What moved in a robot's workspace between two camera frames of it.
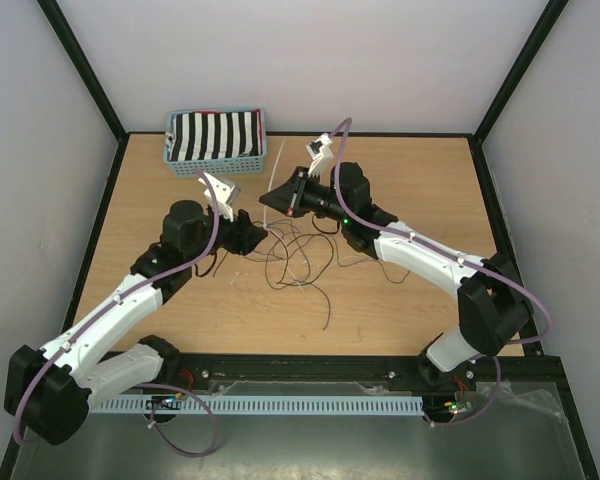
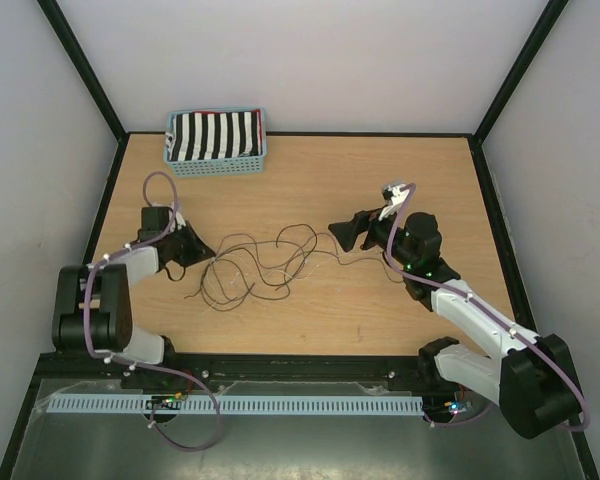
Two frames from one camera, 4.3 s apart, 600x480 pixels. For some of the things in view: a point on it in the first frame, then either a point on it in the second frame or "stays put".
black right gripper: (281, 197) to (347, 232)
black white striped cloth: (214, 134) stays put
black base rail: (359, 374) stays put
